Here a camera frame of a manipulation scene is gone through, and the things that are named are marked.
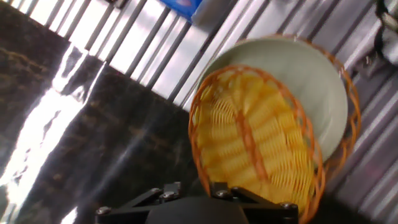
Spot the black marble pattern mat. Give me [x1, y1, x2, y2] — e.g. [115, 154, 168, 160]
[0, 0, 206, 224]

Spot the blue object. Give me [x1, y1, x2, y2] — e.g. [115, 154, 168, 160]
[160, 0, 203, 20]

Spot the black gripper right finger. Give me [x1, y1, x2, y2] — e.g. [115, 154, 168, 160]
[211, 182, 281, 207]

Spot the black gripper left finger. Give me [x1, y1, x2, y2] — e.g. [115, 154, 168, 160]
[129, 182, 183, 208]

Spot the orange woven basket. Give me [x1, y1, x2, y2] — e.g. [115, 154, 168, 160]
[236, 33, 363, 185]

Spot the pale green plate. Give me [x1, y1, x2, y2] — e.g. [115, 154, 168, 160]
[198, 37, 348, 162]

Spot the yellow orange woven basket dish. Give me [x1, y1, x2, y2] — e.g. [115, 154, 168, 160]
[188, 64, 326, 224]

